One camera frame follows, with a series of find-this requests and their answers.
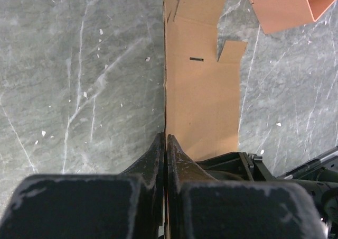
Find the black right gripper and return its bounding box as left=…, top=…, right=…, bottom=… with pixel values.
left=197, top=147, right=337, bottom=223

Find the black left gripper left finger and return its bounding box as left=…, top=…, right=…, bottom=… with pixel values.
left=1, top=133, right=164, bottom=238

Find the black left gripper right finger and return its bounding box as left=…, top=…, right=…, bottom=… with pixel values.
left=166, top=135, right=326, bottom=238

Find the brown cardboard box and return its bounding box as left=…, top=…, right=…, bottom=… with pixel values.
left=163, top=0, right=247, bottom=238

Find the peach plastic file organizer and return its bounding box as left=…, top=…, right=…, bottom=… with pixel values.
left=249, top=0, right=336, bottom=34

